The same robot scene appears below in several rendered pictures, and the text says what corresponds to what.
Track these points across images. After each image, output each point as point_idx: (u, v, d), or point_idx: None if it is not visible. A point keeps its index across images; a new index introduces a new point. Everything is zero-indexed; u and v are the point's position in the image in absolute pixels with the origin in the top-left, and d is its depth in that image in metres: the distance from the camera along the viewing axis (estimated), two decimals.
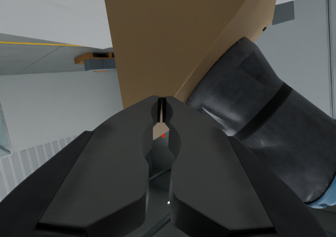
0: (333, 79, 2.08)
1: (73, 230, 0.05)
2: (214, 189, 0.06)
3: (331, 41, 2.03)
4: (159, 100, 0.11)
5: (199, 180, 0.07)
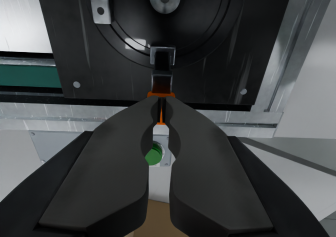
0: None
1: (73, 230, 0.05)
2: (214, 189, 0.06)
3: None
4: (159, 100, 0.11)
5: (199, 180, 0.07)
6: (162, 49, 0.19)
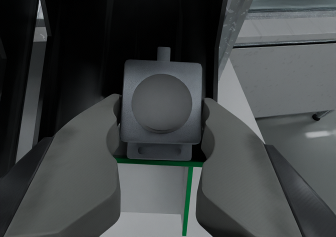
0: None
1: None
2: (243, 193, 0.06)
3: None
4: (121, 98, 0.11)
5: (229, 183, 0.07)
6: None
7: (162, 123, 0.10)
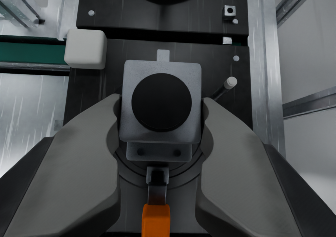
0: None
1: None
2: (243, 193, 0.06)
3: None
4: (121, 98, 0.11)
5: (229, 183, 0.07)
6: (157, 169, 0.22)
7: (162, 121, 0.10)
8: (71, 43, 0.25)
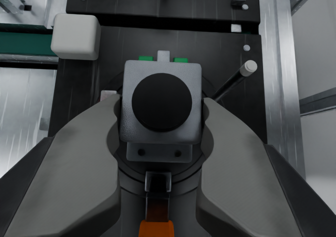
0: None
1: None
2: (243, 193, 0.06)
3: None
4: (121, 98, 0.11)
5: (229, 183, 0.07)
6: (157, 174, 0.18)
7: (162, 121, 0.10)
8: (59, 29, 0.22)
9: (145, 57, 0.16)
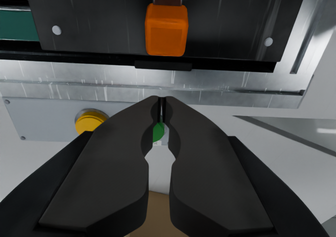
0: None
1: (73, 230, 0.05)
2: (214, 189, 0.06)
3: None
4: (159, 100, 0.11)
5: (199, 180, 0.07)
6: None
7: None
8: None
9: None
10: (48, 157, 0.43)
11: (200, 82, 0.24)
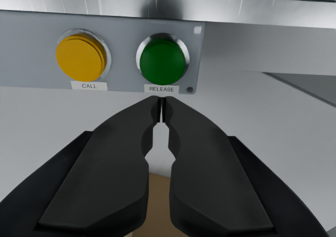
0: None
1: (73, 230, 0.05)
2: (214, 189, 0.06)
3: None
4: (159, 100, 0.11)
5: (199, 180, 0.07)
6: None
7: None
8: None
9: None
10: (33, 131, 0.35)
11: None
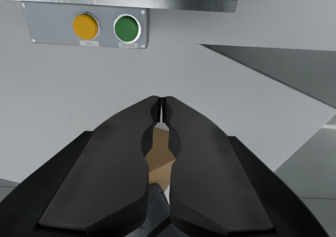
0: None
1: (73, 230, 0.05)
2: (214, 189, 0.06)
3: None
4: (159, 100, 0.11)
5: (199, 180, 0.07)
6: None
7: None
8: None
9: None
10: (52, 86, 0.53)
11: None
